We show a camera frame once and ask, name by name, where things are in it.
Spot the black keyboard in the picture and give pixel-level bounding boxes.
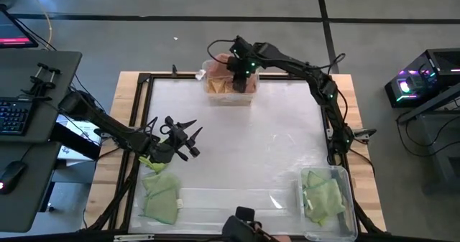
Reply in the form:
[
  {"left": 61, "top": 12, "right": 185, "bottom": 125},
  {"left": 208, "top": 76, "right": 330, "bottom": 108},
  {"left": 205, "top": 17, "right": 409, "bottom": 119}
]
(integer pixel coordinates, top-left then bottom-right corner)
[{"left": 0, "top": 97, "right": 35, "bottom": 137}]

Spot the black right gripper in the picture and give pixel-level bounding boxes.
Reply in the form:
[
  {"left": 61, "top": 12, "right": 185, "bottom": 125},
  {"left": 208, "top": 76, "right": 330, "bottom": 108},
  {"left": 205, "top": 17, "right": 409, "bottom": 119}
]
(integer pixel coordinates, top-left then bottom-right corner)
[{"left": 226, "top": 53, "right": 260, "bottom": 94}]

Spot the orange towel with white grid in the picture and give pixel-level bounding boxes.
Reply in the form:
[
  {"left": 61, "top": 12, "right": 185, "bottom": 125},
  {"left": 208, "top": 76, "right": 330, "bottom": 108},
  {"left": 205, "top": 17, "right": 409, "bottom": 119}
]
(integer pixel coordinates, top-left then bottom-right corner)
[{"left": 207, "top": 75, "right": 235, "bottom": 94}]

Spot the clear plastic bin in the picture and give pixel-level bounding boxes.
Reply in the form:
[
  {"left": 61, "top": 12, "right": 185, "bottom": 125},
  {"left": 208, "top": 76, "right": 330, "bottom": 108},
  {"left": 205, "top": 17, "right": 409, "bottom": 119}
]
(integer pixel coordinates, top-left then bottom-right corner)
[
  {"left": 297, "top": 165, "right": 359, "bottom": 242},
  {"left": 201, "top": 57, "right": 260, "bottom": 107}
]

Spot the black aluminium table frame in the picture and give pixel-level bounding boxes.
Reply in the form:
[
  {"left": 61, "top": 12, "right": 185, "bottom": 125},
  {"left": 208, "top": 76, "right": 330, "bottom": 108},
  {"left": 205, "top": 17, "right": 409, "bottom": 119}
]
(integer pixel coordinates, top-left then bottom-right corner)
[{"left": 83, "top": 71, "right": 387, "bottom": 241}]

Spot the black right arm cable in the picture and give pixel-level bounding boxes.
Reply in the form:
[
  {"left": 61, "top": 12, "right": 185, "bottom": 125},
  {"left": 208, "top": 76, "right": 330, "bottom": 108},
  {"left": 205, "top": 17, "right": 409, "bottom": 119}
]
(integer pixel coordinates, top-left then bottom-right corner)
[{"left": 206, "top": 39, "right": 238, "bottom": 65}]

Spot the black computer monitor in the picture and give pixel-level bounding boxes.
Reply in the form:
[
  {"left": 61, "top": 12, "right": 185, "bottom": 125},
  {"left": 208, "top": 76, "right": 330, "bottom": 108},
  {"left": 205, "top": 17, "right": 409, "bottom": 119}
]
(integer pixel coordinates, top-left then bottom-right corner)
[{"left": 0, "top": 9, "right": 40, "bottom": 50}]

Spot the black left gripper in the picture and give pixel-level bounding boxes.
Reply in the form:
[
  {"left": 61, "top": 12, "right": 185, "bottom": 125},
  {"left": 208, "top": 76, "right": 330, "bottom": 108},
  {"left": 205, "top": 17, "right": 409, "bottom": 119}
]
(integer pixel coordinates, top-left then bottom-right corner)
[{"left": 160, "top": 116, "right": 203, "bottom": 162}]

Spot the yellow cable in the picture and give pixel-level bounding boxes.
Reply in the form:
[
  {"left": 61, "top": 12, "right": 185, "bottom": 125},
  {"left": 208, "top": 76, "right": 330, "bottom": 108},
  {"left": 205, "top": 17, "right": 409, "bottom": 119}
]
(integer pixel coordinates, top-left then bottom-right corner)
[{"left": 24, "top": 0, "right": 54, "bottom": 51}]

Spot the peach pink towel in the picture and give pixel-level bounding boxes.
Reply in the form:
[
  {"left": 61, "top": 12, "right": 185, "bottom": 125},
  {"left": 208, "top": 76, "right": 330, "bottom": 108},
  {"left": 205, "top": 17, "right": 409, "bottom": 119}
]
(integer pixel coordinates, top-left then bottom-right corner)
[{"left": 211, "top": 53, "right": 234, "bottom": 78}]

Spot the white printed box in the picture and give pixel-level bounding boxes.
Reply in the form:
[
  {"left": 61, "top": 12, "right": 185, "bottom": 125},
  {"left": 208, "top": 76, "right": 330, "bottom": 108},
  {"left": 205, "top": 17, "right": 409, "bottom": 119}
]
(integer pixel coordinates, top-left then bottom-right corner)
[{"left": 55, "top": 114, "right": 104, "bottom": 163}]

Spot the grey cabinet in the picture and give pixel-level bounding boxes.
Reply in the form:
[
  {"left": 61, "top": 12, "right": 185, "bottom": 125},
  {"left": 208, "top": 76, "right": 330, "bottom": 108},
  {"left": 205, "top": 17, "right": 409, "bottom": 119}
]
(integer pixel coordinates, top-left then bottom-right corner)
[{"left": 420, "top": 112, "right": 460, "bottom": 196}]

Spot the pale green towel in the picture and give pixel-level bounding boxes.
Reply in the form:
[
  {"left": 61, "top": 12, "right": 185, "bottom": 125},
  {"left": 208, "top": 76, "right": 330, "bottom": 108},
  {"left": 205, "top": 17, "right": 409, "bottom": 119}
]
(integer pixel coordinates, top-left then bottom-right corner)
[
  {"left": 140, "top": 172, "right": 183, "bottom": 225},
  {"left": 300, "top": 169, "right": 346, "bottom": 227}
]

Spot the grey frame clamp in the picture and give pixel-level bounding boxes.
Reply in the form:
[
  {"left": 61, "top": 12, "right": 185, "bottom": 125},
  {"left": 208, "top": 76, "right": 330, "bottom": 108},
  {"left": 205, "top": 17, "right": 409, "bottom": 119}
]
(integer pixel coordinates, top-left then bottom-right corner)
[{"left": 354, "top": 128, "right": 377, "bottom": 141}]

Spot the black metal bracket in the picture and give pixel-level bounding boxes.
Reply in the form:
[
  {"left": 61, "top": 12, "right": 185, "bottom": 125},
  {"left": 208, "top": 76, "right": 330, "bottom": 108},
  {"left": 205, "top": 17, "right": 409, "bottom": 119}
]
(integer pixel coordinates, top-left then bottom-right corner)
[{"left": 21, "top": 62, "right": 63, "bottom": 102}]

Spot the black lit computer tower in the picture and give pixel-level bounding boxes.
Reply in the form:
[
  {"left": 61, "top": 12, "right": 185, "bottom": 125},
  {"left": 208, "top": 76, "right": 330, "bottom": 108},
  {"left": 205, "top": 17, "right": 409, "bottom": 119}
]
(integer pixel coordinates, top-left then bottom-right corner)
[{"left": 384, "top": 47, "right": 460, "bottom": 109}]

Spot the black diagonal frame strut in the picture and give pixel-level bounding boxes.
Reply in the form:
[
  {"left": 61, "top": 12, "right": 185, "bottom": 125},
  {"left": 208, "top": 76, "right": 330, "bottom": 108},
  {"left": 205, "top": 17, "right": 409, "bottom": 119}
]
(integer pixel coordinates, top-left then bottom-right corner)
[{"left": 88, "top": 159, "right": 141, "bottom": 232}]

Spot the bright lime green towel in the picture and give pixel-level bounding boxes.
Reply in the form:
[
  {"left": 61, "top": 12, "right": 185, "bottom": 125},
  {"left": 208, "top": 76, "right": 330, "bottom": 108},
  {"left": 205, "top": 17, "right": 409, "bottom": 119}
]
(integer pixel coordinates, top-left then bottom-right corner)
[{"left": 138, "top": 155, "right": 169, "bottom": 174}]

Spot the black desk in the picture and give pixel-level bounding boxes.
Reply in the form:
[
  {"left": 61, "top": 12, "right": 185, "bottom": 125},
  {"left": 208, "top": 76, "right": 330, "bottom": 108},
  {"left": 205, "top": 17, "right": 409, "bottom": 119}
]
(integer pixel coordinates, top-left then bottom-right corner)
[{"left": 0, "top": 49, "right": 83, "bottom": 234}]

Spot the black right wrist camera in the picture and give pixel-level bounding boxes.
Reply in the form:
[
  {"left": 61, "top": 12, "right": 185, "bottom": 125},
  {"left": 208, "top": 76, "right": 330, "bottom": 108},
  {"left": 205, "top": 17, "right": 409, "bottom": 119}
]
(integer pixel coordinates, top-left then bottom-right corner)
[{"left": 229, "top": 35, "right": 253, "bottom": 55}]

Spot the black computer mouse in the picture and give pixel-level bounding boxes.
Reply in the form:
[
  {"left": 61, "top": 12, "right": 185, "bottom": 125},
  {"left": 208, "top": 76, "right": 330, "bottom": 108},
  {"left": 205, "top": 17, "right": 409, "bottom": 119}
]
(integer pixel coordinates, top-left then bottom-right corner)
[{"left": 0, "top": 160, "right": 28, "bottom": 195}]

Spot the silver flat bracket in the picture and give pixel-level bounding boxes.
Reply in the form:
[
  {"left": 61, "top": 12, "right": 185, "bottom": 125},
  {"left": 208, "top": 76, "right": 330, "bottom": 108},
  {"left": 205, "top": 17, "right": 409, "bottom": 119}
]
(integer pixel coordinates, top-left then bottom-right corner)
[{"left": 114, "top": 233, "right": 155, "bottom": 242}]

